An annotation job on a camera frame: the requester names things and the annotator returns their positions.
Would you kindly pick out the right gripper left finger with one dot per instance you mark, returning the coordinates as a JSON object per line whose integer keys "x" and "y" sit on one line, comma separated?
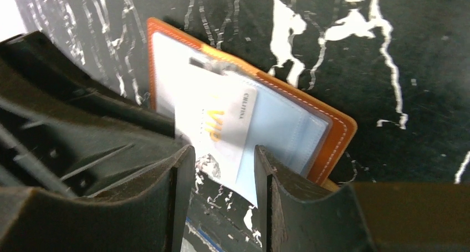
{"x": 146, "y": 213}

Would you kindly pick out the brown leather card holder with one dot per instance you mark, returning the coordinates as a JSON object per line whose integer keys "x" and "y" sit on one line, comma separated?
{"x": 305, "y": 134}

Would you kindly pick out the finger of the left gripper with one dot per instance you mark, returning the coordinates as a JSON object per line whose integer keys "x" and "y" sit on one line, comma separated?
{"x": 42, "y": 63}
{"x": 49, "y": 144}

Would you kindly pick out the white VIP credit card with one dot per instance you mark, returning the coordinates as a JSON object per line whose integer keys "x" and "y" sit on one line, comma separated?
{"x": 213, "y": 113}

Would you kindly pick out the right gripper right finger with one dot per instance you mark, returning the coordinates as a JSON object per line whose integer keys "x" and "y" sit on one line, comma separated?
{"x": 296, "y": 214}

